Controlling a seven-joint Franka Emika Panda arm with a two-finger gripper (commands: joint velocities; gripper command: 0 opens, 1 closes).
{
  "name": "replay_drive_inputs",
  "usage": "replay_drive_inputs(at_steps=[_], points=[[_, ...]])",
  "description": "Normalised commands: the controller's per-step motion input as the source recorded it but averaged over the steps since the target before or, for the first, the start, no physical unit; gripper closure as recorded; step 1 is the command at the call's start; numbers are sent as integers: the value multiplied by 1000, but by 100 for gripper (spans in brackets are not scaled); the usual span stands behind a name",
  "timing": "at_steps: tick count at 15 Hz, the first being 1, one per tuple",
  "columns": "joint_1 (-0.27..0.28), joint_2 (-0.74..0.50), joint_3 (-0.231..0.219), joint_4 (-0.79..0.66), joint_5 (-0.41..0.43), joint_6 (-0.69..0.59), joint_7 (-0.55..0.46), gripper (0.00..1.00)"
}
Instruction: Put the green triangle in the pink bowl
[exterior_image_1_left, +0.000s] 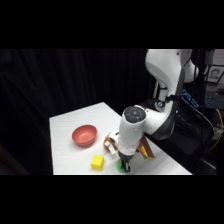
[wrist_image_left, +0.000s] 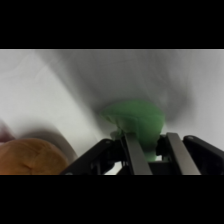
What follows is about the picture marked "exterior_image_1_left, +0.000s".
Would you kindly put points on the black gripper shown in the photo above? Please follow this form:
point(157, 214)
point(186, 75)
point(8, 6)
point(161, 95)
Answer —
point(126, 157)

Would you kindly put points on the green soft triangle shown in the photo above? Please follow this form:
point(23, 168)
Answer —
point(118, 166)

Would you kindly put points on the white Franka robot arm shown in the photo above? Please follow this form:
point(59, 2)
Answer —
point(133, 131)

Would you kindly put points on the pink bowl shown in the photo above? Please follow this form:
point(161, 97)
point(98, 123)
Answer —
point(84, 135)

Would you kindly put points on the yellow block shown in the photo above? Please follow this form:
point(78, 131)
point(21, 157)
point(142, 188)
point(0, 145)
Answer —
point(97, 162)

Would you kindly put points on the white table cloth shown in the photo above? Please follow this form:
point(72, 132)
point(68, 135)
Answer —
point(73, 160)

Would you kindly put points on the black robot stand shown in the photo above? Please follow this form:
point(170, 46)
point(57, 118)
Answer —
point(190, 146)

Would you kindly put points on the blue lit device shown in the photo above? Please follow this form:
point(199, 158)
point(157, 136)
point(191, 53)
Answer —
point(189, 99)

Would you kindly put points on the black curtain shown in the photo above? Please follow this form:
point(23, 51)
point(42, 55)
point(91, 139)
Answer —
point(40, 100)

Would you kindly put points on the teal lit keyboard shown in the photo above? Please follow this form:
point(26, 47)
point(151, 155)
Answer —
point(214, 100)

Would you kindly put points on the framed portrait picture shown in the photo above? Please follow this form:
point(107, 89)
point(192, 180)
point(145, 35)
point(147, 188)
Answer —
point(215, 74)

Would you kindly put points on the tan flat mount plate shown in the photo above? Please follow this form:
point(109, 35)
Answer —
point(146, 150)

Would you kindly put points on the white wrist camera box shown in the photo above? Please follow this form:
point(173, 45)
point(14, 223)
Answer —
point(114, 136)

